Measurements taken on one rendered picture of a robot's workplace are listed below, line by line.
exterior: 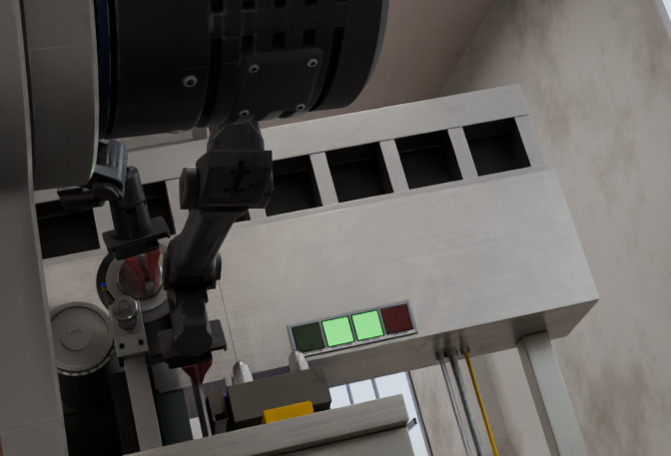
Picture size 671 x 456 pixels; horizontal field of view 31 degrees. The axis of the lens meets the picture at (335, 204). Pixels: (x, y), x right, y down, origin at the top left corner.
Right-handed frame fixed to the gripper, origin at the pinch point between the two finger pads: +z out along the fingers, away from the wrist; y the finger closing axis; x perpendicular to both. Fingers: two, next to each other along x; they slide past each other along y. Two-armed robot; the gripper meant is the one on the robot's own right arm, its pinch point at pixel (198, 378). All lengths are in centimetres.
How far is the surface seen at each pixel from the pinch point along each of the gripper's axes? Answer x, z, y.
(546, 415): 15, 46, 71
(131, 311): 3.1, -14.4, -8.6
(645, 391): 124, 175, 164
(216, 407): -5.6, 1.7, 1.8
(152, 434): -11.2, -1.2, -9.0
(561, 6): 228, 75, 168
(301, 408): -27.7, -17.4, 11.8
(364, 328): 24.6, 20.4, 35.2
